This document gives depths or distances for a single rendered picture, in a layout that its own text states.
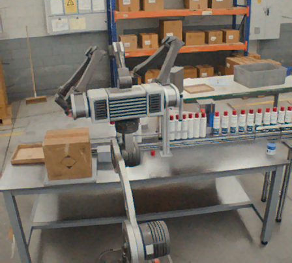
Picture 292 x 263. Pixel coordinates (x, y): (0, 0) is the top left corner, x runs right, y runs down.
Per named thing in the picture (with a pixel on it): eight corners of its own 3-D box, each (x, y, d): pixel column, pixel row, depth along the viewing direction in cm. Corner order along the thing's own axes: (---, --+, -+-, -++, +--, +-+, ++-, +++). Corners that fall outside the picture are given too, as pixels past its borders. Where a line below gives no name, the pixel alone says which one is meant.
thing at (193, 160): (227, 104, 354) (227, 102, 353) (290, 164, 233) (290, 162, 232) (31, 118, 331) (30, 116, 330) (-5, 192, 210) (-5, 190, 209)
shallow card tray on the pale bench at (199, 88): (204, 85, 422) (204, 83, 421) (214, 91, 402) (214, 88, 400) (181, 89, 412) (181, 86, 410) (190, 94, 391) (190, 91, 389)
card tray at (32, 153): (53, 146, 267) (53, 141, 266) (49, 162, 243) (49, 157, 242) (18, 149, 264) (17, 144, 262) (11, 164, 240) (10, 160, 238)
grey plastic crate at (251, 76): (267, 76, 457) (268, 61, 449) (285, 84, 422) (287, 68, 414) (232, 81, 440) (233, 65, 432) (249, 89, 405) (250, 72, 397)
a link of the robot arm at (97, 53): (98, 39, 202) (111, 48, 206) (89, 47, 213) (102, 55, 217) (67, 99, 184) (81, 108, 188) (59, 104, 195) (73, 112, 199)
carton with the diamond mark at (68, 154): (92, 160, 241) (88, 126, 231) (92, 177, 219) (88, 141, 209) (51, 163, 238) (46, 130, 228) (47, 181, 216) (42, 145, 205)
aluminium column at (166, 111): (168, 152, 254) (168, 67, 229) (169, 154, 250) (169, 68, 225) (162, 152, 253) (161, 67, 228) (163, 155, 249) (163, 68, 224)
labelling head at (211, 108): (210, 126, 282) (212, 98, 273) (215, 133, 270) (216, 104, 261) (195, 128, 281) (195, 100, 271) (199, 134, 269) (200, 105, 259)
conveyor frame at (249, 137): (249, 134, 279) (249, 129, 277) (255, 139, 269) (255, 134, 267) (55, 150, 261) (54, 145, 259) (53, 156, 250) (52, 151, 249)
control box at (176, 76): (183, 91, 246) (184, 66, 239) (175, 98, 232) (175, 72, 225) (171, 90, 250) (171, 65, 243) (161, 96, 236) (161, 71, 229)
